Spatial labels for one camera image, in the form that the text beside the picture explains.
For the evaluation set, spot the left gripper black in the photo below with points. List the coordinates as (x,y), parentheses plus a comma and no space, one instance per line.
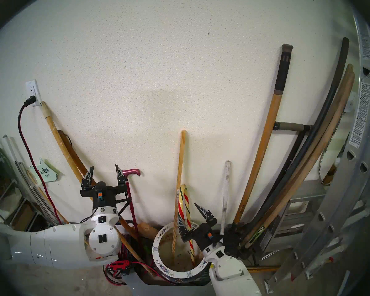
(106,198)

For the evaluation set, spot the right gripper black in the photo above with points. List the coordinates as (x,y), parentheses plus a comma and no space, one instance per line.
(203,236)

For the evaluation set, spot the red green striped candy cane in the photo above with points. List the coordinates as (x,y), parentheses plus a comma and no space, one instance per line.
(186,206)

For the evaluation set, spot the weathered grey wooden stick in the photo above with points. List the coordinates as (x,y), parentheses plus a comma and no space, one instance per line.
(225,190)

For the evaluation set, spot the thin light wooden stick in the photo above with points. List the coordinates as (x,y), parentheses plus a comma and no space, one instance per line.
(179,175)

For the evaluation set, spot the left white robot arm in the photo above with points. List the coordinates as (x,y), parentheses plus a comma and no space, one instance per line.
(58,246)

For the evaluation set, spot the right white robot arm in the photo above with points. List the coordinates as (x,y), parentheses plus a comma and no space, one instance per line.
(231,273)

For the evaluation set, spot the white pot with floral rim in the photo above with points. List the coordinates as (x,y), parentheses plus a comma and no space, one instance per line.
(172,272)

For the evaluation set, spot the magenta walking cane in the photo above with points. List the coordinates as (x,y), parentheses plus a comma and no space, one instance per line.
(132,172)

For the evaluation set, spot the brown wooden mallet head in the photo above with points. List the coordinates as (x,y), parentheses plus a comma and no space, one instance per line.
(146,229)

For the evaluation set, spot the pale green name sign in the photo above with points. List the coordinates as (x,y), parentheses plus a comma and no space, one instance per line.
(44,172)

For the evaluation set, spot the black base tray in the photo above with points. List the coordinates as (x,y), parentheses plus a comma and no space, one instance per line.
(148,277)

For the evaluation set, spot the bundle of metal rods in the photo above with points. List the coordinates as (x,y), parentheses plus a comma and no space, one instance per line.
(29,187)

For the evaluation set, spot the white plastic pipe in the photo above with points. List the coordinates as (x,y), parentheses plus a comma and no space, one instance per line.
(9,145)

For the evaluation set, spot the black tool with grey crossbar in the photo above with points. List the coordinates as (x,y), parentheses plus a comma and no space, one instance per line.
(291,126)

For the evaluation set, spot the aluminium ladder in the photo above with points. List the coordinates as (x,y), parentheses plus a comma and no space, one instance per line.
(357,144)

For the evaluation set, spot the white wall outlet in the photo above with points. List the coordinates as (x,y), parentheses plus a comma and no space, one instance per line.
(34,87)

